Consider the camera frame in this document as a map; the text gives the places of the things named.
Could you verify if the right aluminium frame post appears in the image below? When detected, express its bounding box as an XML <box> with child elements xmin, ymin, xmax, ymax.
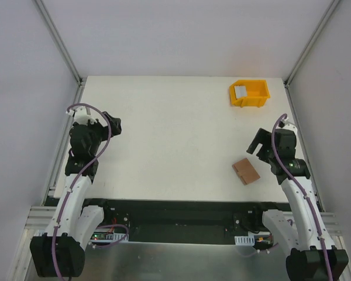
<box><xmin>284</xmin><ymin>0</ymin><xmax>342</xmax><ymax>88</ymax></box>

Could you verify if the brown leather card holder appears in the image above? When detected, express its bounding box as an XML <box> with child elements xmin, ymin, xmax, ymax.
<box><xmin>232</xmin><ymin>158</ymin><xmax>260</xmax><ymax>185</ymax></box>

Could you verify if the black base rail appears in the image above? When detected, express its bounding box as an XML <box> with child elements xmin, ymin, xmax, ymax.
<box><xmin>82</xmin><ymin>198</ymin><xmax>295</xmax><ymax>245</ymax></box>

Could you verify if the right white cable duct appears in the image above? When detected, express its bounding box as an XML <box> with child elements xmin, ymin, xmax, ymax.
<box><xmin>234</xmin><ymin>236</ymin><xmax>255</xmax><ymax>246</ymax></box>

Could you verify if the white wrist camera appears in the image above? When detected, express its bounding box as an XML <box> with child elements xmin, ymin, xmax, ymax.
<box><xmin>277</xmin><ymin>116</ymin><xmax>298</xmax><ymax>135</ymax></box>
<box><xmin>66</xmin><ymin>106</ymin><xmax>97</xmax><ymax>126</ymax></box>

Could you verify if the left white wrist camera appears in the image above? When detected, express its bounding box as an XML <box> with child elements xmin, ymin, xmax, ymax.
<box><xmin>66</xmin><ymin>106</ymin><xmax>97</xmax><ymax>126</ymax></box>

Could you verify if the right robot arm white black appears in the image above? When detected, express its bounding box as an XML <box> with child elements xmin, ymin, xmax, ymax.
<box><xmin>247</xmin><ymin>128</ymin><xmax>349</xmax><ymax>280</ymax></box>

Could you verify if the left aluminium frame post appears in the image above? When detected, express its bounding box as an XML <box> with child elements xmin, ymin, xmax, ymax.
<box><xmin>32</xmin><ymin>0</ymin><xmax>84</xmax><ymax>85</ymax></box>

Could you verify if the stack of silver cards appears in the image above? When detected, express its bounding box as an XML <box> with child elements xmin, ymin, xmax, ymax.
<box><xmin>234</xmin><ymin>85</ymin><xmax>247</xmax><ymax>100</ymax></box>

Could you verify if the yellow plastic bin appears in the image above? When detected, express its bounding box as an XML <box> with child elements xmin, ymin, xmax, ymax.
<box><xmin>229</xmin><ymin>80</ymin><xmax>270</xmax><ymax>108</ymax></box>

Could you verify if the aluminium frame post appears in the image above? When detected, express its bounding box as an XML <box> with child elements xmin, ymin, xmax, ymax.
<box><xmin>284</xmin><ymin>0</ymin><xmax>342</xmax><ymax>88</ymax></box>
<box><xmin>32</xmin><ymin>0</ymin><xmax>84</xmax><ymax>85</ymax></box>

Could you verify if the left white cable duct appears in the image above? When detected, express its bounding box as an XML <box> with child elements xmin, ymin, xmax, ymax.
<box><xmin>105</xmin><ymin>232</ymin><xmax>129</xmax><ymax>242</ymax></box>

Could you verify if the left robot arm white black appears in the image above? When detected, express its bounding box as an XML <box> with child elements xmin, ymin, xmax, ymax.
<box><xmin>30</xmin><ymin>107</ymin><xmax>122</xmax><ymax>279</ymax></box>

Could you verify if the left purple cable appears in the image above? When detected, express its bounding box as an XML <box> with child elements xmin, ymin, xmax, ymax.
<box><xmin>51</xmin><ymin>103</ymin><xmax>114</xmax><ymax>278</ymax></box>

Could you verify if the white cable duct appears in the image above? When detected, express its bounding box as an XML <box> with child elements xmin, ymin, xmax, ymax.
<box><xmin>234</xmin><ymin>236</ymin><xmax>255</xmax><ymax>246</ymax></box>
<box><xmin>105</xmin><ymin>232</ymin><xmax>129</xmax><ymax>242</ymax></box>

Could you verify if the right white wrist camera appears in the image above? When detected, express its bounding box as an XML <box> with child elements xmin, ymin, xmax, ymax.
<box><xmin>277</xmin><ymin>116</ymin><xmax>298</xmax><ymax>135</ymax></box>

